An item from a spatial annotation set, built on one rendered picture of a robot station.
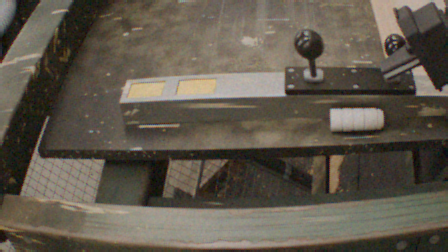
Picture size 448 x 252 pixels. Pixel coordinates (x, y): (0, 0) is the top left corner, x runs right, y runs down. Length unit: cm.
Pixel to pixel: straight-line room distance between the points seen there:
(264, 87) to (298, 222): 24
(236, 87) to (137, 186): 18
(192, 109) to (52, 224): 28
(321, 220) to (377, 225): 7
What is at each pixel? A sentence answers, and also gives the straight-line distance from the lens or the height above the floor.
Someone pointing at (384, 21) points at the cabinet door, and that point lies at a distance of 102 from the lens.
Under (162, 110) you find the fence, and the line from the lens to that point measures 86.
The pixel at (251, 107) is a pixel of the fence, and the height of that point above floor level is 150.
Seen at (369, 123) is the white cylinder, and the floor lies 137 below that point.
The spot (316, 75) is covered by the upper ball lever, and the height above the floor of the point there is 145.
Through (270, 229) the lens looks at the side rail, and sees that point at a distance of 66.
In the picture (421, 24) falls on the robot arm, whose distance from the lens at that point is 67.
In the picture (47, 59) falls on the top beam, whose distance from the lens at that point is 96.
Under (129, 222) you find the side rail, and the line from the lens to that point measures 69.
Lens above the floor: 175
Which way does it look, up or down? 17 degrees down
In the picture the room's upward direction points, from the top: 63 degrees counter-clockwise
